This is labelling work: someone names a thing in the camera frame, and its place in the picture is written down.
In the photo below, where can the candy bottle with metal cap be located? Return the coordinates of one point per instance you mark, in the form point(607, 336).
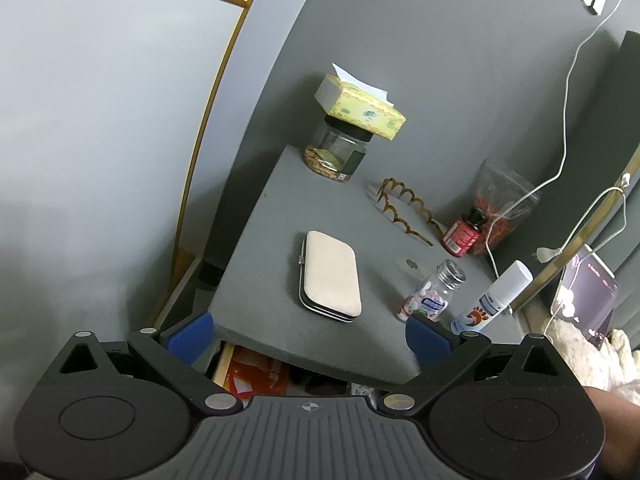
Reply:
point(433, 295)

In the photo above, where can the clear bag of red berries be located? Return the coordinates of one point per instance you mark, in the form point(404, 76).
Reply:
point(497, 188)

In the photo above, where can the beige clasp case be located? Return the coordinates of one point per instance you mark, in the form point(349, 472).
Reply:
point(328, 281)

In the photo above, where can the white spray bottle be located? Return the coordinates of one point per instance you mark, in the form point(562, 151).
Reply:
point(495, 300)

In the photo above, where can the red supplement bottle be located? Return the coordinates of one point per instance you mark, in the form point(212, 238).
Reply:
point(464, 233)

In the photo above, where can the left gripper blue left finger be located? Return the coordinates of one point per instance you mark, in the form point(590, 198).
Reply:
point(188, 339)

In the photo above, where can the glass jar with black lid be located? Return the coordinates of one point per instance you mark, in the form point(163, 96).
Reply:
point(337, 149)

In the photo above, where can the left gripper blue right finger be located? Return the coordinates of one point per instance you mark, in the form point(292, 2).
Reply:
point(429, 341)

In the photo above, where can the yellow tissue pack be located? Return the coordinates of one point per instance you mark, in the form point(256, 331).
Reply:
point(351, 100)

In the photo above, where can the cream fluffy blanket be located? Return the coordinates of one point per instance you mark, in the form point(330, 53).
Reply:
point(613, 367)

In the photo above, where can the white power plug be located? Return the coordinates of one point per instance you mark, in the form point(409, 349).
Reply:
point(545, 254)

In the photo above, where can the person's right hand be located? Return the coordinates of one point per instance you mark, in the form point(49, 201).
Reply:
point(620, 454)

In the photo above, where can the red orange box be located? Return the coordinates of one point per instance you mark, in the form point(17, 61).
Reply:
point(250, 374)

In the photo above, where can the grey nightstand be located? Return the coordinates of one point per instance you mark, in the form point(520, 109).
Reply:
point(257, 306)

